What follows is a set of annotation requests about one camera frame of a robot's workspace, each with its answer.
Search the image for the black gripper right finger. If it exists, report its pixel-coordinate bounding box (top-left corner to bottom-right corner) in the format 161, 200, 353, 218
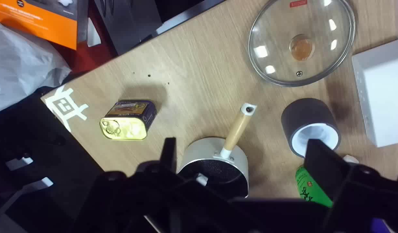
302, 139, 352, 205

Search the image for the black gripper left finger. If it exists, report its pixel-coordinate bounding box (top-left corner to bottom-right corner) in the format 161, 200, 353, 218
158, 137, 179, 174

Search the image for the gold and dark tin can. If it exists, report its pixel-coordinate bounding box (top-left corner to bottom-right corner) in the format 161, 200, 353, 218
99, 99, 158, 143

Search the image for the clear glass pot lid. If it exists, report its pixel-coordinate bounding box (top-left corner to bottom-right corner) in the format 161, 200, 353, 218
247, 0, 358, 89

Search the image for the green plastic bottle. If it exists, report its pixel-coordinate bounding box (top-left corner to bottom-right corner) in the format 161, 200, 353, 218
294, 166, 335, 210

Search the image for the grey cup with white inside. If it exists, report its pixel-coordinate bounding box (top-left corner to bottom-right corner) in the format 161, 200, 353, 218
280, 98, 341, 160

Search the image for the white rectangular box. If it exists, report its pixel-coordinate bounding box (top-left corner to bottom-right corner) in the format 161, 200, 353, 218
350, 38, 398, 149

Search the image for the red box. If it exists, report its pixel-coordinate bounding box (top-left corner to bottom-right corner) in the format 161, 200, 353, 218
60, 38, 118, 76

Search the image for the white plastic bag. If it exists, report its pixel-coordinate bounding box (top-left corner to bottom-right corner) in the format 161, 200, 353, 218
0, 21, 73, 116

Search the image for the orange and black book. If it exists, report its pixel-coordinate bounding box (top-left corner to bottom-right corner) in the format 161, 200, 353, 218
0, 0, 81, 51

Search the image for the white saucepan with wooden handle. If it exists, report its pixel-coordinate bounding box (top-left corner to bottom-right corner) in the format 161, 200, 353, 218
178, 102, 259, 200

